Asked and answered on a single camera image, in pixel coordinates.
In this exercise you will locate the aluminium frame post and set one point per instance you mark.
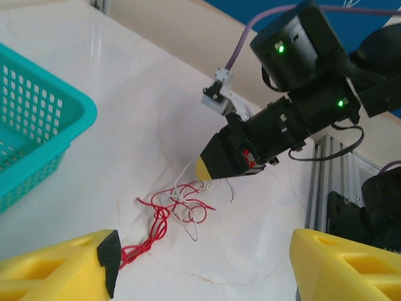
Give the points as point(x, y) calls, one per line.
point(101, 4)

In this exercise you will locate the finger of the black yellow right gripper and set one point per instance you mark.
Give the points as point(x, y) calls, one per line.
point(222, 156)
point(247, 174)

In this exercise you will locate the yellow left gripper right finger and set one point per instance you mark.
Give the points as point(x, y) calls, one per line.
point(338, 269)

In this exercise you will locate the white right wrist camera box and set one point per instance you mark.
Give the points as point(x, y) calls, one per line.
point(216, 103)

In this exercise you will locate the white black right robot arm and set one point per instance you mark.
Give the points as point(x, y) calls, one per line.
point(382, 203)

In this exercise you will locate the teal plastic basket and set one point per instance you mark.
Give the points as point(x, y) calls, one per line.
point(72, 103)

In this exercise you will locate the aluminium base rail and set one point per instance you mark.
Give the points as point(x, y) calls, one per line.
point(332, 163)

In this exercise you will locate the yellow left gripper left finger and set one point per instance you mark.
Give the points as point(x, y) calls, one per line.
point(47, 269)

